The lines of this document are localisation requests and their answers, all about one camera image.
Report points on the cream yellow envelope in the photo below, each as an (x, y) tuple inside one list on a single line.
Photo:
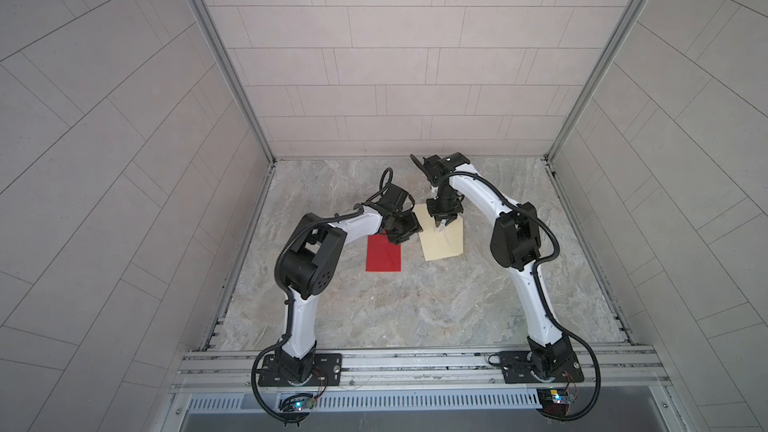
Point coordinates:
[(439, 242)]

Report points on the right small circuit board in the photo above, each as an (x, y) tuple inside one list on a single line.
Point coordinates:
[(556, 402)]

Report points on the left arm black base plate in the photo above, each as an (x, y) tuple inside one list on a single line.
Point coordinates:
[(318, 369)]

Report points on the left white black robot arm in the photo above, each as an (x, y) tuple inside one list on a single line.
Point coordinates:
[(307, 264)]

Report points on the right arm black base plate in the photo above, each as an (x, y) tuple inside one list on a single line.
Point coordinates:
[(520, 367)]

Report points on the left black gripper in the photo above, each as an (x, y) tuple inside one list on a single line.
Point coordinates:
[(412, 225)]

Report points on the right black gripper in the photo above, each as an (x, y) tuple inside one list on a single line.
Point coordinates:
[(440, 215)]

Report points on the left small circuit board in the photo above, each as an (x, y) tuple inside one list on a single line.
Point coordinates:
[(298, 403)]

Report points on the aluminium rail frame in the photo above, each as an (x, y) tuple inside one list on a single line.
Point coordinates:
[(421, 369)]

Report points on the small circuit board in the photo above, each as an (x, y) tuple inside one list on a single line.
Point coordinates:
[(556, 402), (298, 403)]

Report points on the red envelope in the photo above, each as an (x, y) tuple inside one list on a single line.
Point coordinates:
[(382, 256)]

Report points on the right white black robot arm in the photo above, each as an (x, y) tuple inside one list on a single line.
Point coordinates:
[(520, 242)]

